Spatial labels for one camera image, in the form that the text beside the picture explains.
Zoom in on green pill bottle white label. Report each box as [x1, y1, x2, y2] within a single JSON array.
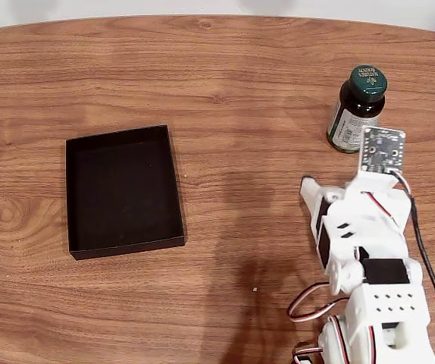
[[326, 64, 388, 154]]

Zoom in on shallow black box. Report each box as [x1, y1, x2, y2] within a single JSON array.
[[65, 124, 186, 262]]

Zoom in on red white black servo wire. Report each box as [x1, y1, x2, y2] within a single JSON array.
[[360, 190, 399, 227], [286, 281, 352, 324]]

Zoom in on camera board on white mount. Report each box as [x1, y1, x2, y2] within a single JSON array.
[[344, 126, 408, 199]]

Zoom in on black camera cable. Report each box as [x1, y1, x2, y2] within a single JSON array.
[[390, 169, 435, 363]]

